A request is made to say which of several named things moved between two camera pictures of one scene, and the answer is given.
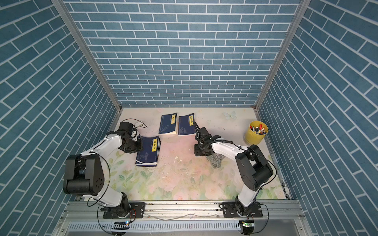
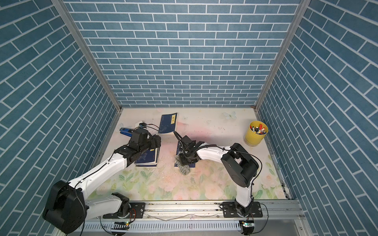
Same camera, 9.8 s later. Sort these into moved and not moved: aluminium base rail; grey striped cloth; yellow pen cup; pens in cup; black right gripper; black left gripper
Moved: black right gripper; grey striped cloth; black left gripper
Not moved: aluminium base rail; yellow pen cup; pens in cup
